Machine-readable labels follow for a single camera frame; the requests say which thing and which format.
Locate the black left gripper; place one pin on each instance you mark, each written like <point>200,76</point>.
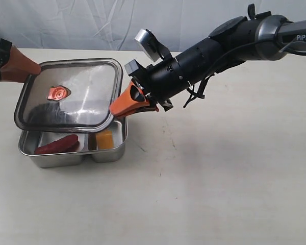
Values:
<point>14,65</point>

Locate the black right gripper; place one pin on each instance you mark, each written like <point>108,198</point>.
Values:
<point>163,80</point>

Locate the yellow toy cheese wedge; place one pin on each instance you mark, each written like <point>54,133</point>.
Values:
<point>104,140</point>

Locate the dark transparent lunch box lid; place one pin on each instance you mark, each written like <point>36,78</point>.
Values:
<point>70,96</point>

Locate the stainless steel lunch box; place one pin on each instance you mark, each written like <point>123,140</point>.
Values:
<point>30,140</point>

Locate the red toy sausage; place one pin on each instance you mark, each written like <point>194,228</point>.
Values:
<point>63,145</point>

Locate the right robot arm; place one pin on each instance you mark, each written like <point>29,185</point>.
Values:
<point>255,37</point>

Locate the white backdrop cloth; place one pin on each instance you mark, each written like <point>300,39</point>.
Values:
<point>112,25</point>

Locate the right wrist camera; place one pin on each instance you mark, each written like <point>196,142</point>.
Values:
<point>154,49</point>

